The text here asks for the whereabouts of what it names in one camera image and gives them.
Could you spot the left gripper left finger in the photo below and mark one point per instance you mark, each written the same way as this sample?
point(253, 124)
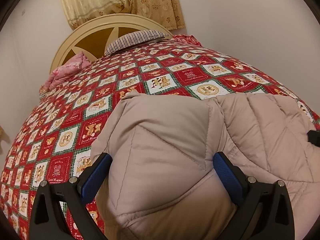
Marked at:
point(47, 219)

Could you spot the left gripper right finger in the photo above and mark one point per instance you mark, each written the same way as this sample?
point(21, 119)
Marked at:
point(263, 210)

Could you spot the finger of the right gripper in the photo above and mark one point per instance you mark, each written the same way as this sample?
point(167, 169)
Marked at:
point(314, 137)

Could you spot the beige quilted puffer jacket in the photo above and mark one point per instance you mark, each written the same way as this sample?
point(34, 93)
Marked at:
point(162, 184)

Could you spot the red teddy bear bedspread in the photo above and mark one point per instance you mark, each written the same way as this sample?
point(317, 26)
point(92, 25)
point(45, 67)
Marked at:
point(54, 141)

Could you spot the red cloth at bedside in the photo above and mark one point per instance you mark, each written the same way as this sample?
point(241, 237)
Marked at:
point(186, 39)

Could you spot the pink folded blanket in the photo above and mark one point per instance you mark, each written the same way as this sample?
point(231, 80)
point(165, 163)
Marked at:
point(64, 72)

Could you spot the cream arched wooden headboard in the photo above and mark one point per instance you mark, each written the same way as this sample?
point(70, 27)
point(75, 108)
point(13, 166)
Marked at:
point(93, 37)

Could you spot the striped pillow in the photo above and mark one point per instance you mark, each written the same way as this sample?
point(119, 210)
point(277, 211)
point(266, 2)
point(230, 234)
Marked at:
point(134, 39)

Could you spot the window right gold curtain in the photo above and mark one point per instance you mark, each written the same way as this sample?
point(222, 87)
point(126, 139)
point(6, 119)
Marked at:
point(167, 13)

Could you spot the left wall gold curtain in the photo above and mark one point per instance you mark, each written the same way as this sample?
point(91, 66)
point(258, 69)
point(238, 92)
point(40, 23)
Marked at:
point(3, 136)

